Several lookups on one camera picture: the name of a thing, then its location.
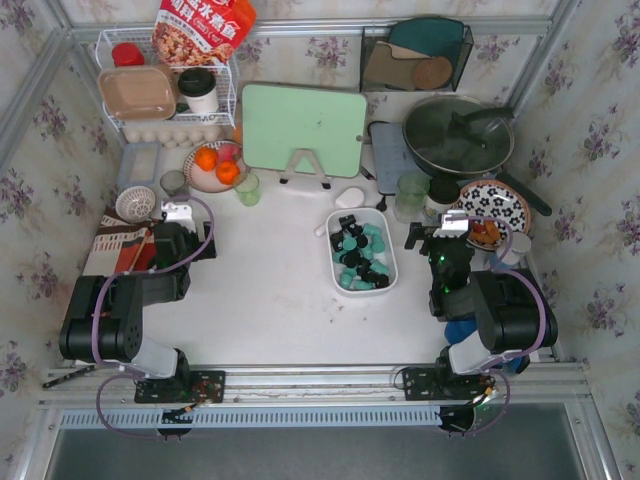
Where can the floral patterned plate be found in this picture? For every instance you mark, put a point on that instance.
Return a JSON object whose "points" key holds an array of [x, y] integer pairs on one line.
{"points": [[494, 200]]}

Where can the orange tangerine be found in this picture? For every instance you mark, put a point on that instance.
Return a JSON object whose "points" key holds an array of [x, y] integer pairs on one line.
{"points": [[226, 172], [206, 158]]}

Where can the striped red placemat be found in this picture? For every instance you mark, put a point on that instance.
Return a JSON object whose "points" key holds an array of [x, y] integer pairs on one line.
{"points": [[120, 246]]}

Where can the grey blue board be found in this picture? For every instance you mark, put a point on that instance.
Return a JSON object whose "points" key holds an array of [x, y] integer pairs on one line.
{"points": [[392, 157]]}

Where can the red toy sausage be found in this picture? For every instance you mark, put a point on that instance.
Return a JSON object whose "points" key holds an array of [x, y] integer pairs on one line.
{"points": [[478, 227]]}

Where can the orange tangerine right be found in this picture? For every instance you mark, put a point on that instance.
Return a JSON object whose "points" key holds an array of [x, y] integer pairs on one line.
{"points": [[226, 172]]}

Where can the egg carton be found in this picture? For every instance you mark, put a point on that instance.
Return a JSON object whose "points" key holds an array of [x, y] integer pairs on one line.
{"points": [[173, 137]]}

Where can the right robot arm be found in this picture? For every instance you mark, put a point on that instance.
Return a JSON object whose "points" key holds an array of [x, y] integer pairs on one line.
{"points": [[512, 318]]}

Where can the plate with fruit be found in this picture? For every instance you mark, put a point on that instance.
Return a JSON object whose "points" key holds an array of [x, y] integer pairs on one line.
{"points": [[207, 182]]}

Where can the black frying pan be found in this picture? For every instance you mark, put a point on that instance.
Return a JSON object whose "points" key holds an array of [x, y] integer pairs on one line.
{"points": [[460, 137]]}

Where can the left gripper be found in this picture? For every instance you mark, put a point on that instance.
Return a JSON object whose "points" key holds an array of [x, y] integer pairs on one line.
{"points": [[189, 242]]}

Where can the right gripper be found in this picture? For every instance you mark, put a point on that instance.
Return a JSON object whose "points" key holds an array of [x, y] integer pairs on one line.
{"points": [[431, 242]]}

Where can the small green glass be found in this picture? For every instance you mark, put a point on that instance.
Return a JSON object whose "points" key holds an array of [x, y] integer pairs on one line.
{"points": [[247, 187]]}

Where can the orange toy food piece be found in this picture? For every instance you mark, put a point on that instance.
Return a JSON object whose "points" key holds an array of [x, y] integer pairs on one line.
{"points": [[492, 232]]}

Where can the white bottle blue label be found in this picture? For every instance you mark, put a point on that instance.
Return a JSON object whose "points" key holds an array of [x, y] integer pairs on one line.
{"points": [[509, 257]]}

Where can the orange tangerine left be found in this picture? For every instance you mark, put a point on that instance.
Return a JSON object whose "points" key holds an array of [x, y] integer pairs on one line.
{"points": [[206, 158]]}

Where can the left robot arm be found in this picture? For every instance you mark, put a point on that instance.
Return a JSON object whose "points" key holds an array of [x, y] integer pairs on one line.
{"points": [[104, 319]]}

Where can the green cutting board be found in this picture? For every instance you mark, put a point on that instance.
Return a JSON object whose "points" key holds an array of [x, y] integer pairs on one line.
{"points": [[279, 121]]}

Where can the white round strainer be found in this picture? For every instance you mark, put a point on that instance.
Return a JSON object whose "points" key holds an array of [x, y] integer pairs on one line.
{"points": [[135, 204]]}

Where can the grey glass cup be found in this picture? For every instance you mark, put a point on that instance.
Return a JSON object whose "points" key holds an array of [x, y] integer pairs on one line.
{"points": [[174, 184]]}

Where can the white storage basket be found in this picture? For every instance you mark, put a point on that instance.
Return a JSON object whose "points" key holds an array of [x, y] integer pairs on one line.
{"points": [[362, 215]]}

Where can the black power plug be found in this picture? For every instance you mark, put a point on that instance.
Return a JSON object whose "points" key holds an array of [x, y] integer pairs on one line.
{"points": [[382, 204]]}

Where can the white plastic scoop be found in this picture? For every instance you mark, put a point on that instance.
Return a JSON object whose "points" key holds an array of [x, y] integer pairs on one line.
{"points": [[351, 197]]}

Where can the white cup black lid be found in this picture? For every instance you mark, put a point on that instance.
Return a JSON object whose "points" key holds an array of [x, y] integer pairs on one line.
{"points": [[442, 195]]}

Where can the clear blue-rim container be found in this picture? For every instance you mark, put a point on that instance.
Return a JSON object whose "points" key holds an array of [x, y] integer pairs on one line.
{"points": [[139, 166]]}

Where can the green plastic tumbler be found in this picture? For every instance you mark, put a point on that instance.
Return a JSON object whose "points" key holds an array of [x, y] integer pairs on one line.
{"points": [[411, 191]]}

